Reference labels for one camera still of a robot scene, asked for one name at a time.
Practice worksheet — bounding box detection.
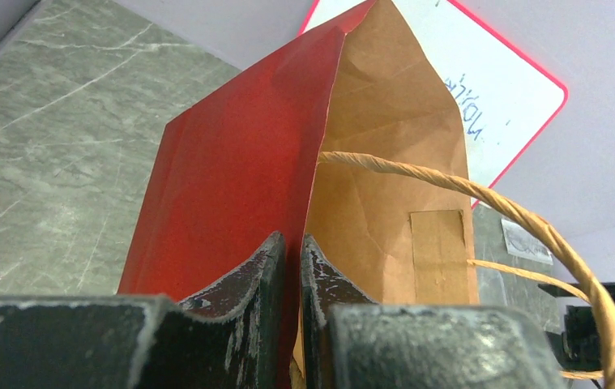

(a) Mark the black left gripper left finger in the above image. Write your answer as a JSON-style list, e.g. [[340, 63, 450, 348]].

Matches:
[[0, 232, 286, 388]]

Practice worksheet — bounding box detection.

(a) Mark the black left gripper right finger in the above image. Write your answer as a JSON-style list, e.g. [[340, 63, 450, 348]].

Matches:
[[301, 235, 566, 388]]

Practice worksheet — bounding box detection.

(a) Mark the red paper bag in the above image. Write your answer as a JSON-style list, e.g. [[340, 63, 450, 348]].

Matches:
[[117, 0, 615, 389]]

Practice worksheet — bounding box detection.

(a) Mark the white printed card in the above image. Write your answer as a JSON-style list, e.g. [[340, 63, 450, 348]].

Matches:
[[501, 218, 553, 266]]

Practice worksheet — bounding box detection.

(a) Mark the pink framed whiteboard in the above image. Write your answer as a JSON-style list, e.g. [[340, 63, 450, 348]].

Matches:
[[297, 0, 570, 209]]

